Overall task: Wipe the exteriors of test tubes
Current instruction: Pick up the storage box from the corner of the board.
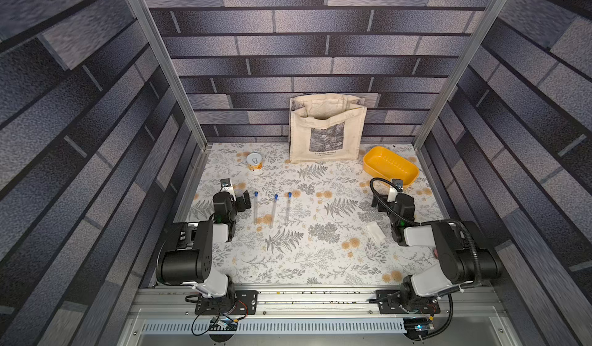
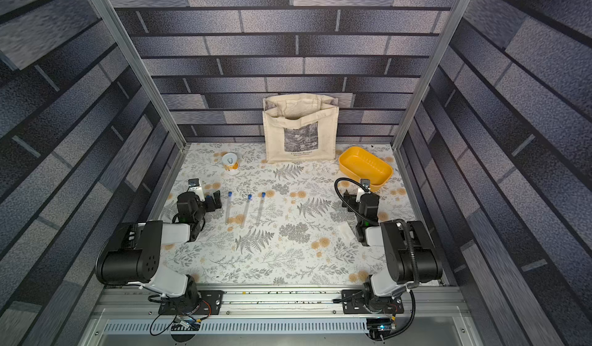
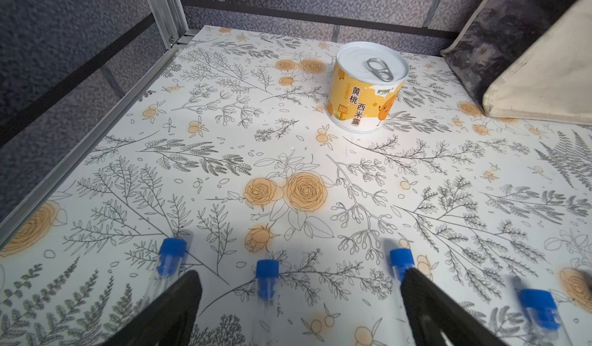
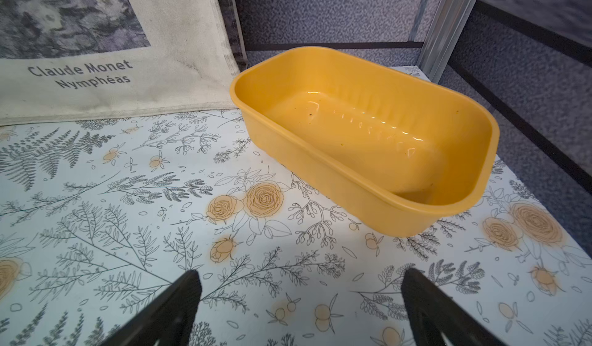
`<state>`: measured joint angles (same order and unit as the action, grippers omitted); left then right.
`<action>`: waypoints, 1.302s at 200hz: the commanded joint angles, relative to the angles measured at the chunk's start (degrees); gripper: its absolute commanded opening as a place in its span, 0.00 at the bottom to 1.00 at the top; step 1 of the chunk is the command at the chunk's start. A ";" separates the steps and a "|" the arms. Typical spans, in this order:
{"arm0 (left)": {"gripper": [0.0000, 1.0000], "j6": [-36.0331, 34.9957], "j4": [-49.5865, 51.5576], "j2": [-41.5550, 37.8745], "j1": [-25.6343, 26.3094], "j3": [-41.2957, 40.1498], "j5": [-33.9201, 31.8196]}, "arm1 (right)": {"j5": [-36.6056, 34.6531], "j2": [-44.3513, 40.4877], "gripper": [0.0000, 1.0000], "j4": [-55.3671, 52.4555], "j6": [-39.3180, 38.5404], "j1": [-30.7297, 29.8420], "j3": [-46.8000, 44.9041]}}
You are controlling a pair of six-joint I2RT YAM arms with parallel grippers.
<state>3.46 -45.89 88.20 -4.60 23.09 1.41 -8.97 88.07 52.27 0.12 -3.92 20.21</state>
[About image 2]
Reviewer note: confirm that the white wipe cloth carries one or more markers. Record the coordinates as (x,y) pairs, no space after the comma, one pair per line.
(346,233)

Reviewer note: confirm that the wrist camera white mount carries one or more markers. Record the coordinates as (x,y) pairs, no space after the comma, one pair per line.
(195,186)
(364,188)

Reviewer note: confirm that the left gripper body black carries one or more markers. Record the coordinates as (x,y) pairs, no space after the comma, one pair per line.
(199,216)

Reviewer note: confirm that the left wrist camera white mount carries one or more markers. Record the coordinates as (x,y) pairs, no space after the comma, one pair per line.
(195,186)

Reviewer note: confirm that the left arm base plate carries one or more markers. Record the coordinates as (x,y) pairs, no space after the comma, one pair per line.
(199,303)

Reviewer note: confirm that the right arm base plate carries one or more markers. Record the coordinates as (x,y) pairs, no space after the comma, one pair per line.
(363,302)

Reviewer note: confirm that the right controller board green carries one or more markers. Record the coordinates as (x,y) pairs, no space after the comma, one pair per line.
(378,329)

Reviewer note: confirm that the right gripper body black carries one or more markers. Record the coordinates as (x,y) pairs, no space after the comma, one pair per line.
(353,199)

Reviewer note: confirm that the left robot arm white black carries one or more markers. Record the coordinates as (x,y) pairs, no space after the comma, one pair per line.
(131,257)

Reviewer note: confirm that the test tube blue cap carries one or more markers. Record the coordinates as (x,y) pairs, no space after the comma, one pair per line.
(228,207)
(246,210)
(260,208)

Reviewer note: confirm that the aluminium mounting rail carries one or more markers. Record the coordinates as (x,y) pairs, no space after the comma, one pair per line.
(287,315)

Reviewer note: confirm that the yellow plastic tray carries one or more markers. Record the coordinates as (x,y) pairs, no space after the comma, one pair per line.
(357,164)

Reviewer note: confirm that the beige canvas tote bag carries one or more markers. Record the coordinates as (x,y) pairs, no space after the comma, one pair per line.
(300,127)

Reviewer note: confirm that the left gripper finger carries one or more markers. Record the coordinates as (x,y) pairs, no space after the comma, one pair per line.
(210,204)
(217,200)

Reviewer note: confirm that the left controller board with wires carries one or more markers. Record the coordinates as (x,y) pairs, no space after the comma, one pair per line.
(182,328)

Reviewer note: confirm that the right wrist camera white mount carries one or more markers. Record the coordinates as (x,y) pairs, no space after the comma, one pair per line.
(364,188)

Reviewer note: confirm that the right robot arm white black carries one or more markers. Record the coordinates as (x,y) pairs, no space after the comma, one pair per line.
(410,258)

